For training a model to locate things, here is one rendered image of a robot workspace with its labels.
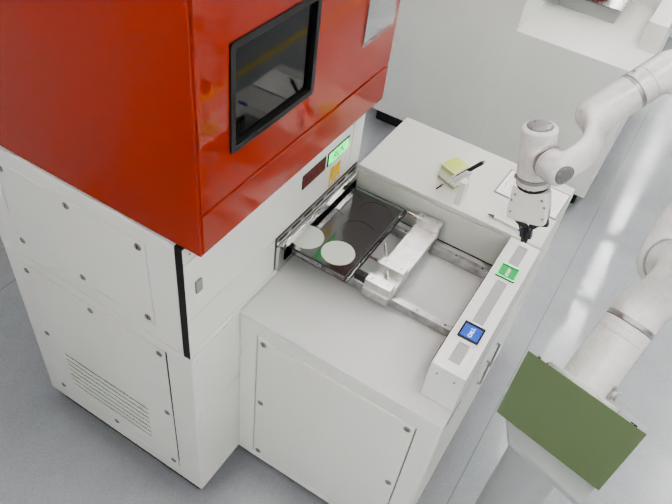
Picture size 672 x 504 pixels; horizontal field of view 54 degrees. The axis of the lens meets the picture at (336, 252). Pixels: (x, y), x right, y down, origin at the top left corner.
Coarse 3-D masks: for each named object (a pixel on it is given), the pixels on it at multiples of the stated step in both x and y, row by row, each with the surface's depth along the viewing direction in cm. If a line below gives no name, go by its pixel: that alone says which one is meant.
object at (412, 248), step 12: (420, 228) 206; (408, 240) 202; (420, 240) 202; (432, 240) 203; (396, 252) 198; (408, 252) 198; (420, 252) 199; (408, 264) 195; (384, 276) 190; (408, 276) 195; (396, 288) 188; (384, 300) 185
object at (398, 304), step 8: (352, 280) 192; (360, 288) 193; (392, 304) 189; (400, 304) 187; (408, 304) 188; (408, 312) 188; (416, 312) 186; (424, 312) 186; (416, 320) 188; (424, 320) 186; (432, 320) 185; (440, 320) 185; (432, 328) 186; (440, 328) 184; (448, 328) 183
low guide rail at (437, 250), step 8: (392, 232) 211; (400, 232) 209; (432, 248) 206; (440, 248) 205; (440, 256) 206; (448, 256) 204; (456, 256) 204; (456, 264) 204; (464, 264) 203; (472, 264) 202; (472, 272) 203; (480, 272) 201
